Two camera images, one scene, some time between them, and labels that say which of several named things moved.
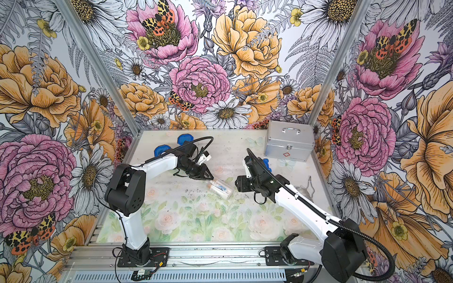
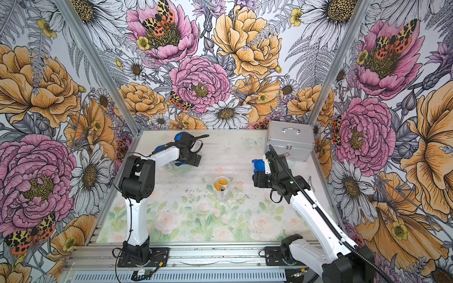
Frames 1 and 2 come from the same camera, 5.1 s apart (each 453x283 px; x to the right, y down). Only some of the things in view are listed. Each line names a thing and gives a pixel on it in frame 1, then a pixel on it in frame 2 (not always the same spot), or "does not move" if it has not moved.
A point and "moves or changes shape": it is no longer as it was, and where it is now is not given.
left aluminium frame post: (99, 66) does not move
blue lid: (185, 137) does not move
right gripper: (242, 181) to (259, 180)
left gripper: (202, 172) to (190, 161)
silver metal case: (289, 140) does not move
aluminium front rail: (197, 263) does not move
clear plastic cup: (220, 188) moves or changes shape
